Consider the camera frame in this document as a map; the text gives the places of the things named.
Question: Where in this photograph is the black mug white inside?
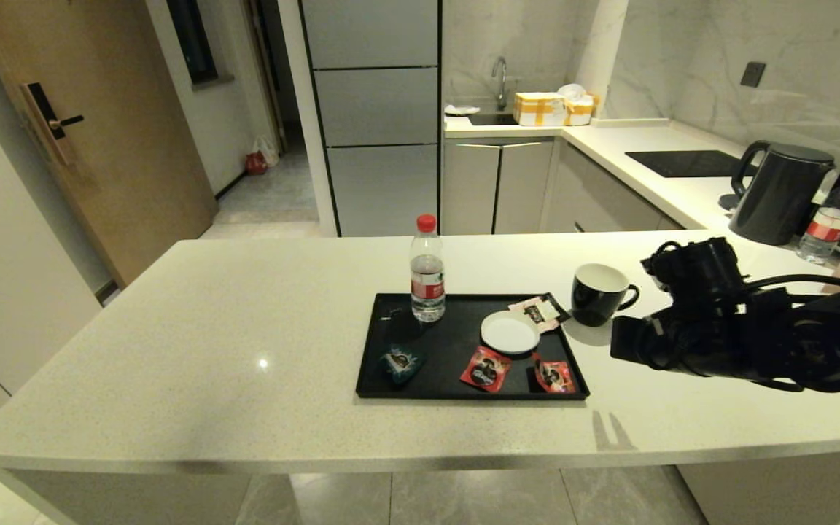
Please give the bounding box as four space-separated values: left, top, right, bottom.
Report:
572 263 641 327

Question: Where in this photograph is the red coffee packet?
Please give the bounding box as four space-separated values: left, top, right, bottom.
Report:
459 346 512 394
533 354 578 394

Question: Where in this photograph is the black electric kettle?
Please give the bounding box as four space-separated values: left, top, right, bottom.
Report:
728 141 835 246

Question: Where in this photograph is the clear water bottle red cap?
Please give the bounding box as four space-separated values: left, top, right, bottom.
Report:
796 174 840 265
410 214 446 323

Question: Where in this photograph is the dark green snack packet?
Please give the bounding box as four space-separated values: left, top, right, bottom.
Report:
379 344 425 385

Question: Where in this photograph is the grey counter base cabinet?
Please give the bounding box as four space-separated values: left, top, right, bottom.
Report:
544 141 683 234

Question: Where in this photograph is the black induction cooktop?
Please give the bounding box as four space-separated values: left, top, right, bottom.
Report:
624 150 756 179

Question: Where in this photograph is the white round saucer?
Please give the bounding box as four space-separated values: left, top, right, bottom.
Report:
480 310 540 356

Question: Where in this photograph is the grey sink cabinet door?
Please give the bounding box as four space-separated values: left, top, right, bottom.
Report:
442 142 501 236
494 141 556 235

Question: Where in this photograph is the black rectangular serving tray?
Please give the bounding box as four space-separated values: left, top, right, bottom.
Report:
355 293 591 400

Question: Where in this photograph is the small yellow taped box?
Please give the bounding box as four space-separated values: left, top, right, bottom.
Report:
564 96 600 127

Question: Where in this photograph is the large yellow taped box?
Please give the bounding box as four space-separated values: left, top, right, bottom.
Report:
513 93 567 128

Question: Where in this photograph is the chrome sink faucet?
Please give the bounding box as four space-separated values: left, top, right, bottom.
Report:
491 58 508 112

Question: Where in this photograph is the tall grey fridge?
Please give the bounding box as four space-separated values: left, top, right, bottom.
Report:
297 0 443 238

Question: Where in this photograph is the dark window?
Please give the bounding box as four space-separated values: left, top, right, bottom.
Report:
166 0 220 88

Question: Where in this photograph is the wooden entrance door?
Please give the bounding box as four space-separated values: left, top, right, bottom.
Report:
0 0 219 288

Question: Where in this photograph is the black electronic door lock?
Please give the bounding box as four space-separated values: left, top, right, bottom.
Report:
22 83 86 167

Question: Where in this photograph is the white tall cabinet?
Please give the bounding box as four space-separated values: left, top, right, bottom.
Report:
0 109 104 497

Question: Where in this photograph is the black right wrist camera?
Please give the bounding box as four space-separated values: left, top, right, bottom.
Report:
642 237 745 307

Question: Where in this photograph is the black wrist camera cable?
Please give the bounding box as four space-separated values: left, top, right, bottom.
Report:
744 273 840 296

